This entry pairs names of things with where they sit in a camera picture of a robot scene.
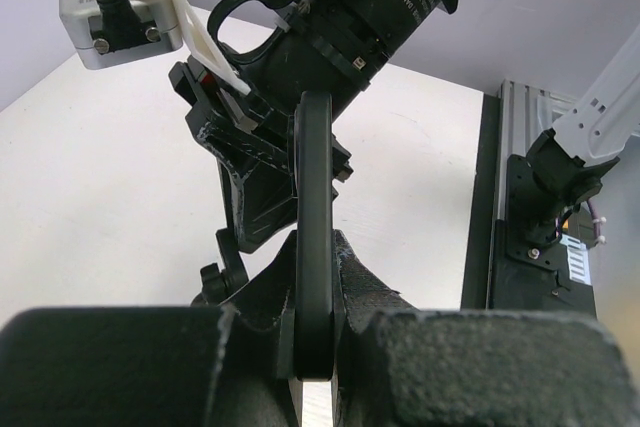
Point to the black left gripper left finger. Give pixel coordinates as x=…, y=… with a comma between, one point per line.
x=225, y=365

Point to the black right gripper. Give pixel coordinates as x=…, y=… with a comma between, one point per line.
x=252, y=136

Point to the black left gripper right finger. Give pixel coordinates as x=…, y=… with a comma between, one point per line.
x=397, y=365

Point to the black round-base phone stand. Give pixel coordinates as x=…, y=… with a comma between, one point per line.
x=221, y=280

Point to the black smartphone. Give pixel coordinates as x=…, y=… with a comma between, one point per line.
x=313, y=330

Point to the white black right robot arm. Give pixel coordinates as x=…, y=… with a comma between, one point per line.
x=375, y=17

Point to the white right cable duct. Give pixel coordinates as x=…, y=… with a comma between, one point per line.
x=577, y=259

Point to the aluminium front rail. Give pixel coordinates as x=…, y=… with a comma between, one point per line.
x=526, y=111

